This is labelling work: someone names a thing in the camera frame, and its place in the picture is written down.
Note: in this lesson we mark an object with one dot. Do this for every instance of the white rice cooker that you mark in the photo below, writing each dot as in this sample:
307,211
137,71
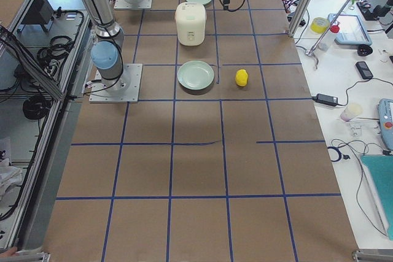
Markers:
190,18

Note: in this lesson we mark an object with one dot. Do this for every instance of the yellow lemon toy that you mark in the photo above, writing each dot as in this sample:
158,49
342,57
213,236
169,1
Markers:
241,78

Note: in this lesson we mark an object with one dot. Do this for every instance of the near green plate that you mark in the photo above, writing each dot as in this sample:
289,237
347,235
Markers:
195,75

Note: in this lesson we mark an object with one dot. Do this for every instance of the yellow tape roll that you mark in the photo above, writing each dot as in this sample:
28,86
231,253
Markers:
319,25

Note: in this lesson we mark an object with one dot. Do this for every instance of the red cap squeeze bottle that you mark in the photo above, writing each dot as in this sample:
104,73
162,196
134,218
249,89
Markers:
329,38

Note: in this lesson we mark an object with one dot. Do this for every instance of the metal rod with green clip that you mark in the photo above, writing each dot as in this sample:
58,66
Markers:
311,51

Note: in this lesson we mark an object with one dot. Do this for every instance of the blue teach pendant tablet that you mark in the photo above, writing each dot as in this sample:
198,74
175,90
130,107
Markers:
352,31

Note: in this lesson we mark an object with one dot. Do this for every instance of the black round cap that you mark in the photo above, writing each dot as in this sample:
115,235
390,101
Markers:
364,50

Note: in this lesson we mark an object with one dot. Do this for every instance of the black power adapter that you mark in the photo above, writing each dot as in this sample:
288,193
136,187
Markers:
325,99

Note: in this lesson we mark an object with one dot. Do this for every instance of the black phone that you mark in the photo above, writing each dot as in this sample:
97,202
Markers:
364,70

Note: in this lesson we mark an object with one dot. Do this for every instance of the white paper cup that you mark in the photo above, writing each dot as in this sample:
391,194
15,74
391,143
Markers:
351,111

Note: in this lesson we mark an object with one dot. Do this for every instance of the teal cutting mat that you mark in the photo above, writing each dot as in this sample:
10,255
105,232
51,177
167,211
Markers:
380,168

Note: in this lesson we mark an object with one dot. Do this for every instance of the person in grey shirt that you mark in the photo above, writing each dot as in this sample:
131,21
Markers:
9,252

